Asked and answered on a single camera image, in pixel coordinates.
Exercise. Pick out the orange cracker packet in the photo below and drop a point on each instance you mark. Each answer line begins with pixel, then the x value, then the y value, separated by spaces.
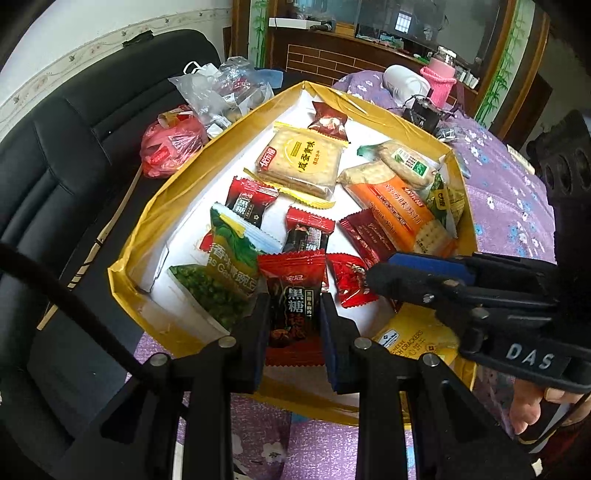
pixel 397 207

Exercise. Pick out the yellow square cracker packet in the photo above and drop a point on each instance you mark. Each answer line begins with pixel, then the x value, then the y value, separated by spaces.
pixel 298 159

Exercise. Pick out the wooden stick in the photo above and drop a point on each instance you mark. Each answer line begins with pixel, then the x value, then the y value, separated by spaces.
pixel 70 280

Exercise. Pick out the purple floral tablecloth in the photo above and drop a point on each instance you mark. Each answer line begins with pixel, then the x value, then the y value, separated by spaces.
pixel 508 184

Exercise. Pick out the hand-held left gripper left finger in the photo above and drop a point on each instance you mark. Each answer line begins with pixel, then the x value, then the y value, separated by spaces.
pixel 251 341

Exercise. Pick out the green round cracker packet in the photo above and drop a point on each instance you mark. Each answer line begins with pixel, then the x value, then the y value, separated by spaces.
pixel 406 164

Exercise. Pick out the red plastic bag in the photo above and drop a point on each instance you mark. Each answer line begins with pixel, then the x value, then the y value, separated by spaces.
pixel 173 143

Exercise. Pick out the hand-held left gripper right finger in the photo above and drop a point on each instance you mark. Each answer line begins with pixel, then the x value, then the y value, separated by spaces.
pixel 337 346

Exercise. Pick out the clear plastic bag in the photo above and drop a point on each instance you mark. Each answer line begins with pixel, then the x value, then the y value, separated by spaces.
pixel 217 92

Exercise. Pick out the black pot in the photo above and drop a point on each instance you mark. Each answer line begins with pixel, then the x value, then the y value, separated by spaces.
pixel 422 115

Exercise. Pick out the dark red biscuit packet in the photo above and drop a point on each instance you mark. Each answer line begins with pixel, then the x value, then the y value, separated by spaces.
pixel 369 235

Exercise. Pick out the yellow card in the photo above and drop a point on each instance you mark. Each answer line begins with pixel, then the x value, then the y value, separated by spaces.
pixel 519 159

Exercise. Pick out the wooden cabinet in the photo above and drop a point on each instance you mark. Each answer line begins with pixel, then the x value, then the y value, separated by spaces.
pixel 323 55

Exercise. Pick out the gold green snack packet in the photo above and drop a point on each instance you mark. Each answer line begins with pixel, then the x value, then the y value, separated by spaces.
pixel 445 201

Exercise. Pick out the person's right hand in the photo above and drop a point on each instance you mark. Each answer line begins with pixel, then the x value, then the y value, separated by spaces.
pixel 526 406

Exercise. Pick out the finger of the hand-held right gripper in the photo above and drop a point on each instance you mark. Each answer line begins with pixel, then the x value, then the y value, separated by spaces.
pixel 434 264
pixel 406 286

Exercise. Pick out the silver foil packet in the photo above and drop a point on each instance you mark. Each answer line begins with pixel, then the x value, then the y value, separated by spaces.
pixel 445 133

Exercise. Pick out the glass window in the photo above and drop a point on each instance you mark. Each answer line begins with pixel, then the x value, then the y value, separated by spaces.
pixel 369 14

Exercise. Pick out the green pea snack packet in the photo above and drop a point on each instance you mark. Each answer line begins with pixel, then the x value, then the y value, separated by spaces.
pixel 217 277

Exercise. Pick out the dark red foil snack packet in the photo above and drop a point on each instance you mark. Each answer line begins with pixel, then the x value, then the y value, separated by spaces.
pixel 330 120

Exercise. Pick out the pink knit covered bottle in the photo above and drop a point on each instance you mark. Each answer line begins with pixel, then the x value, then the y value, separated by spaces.
pixel 438 83

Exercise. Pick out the red black candy packet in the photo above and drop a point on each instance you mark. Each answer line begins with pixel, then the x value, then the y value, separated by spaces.
pixel 249 203
pixel 293 300
pixel 307 230

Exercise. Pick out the white flat box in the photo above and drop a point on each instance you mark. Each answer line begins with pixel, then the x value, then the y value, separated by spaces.
pixel 288 22

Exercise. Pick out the yellow cheese cracker packet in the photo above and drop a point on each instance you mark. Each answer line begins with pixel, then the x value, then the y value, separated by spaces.
pixel 415 337

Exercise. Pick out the white round container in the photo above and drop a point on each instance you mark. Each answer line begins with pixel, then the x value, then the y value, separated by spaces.
pixel 406 81

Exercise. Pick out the black leather chair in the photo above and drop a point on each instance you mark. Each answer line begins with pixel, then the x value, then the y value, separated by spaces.
pixel 69 161

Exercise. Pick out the yellow cardboard box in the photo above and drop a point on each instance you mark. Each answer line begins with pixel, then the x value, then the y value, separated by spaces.
pixel 184 212

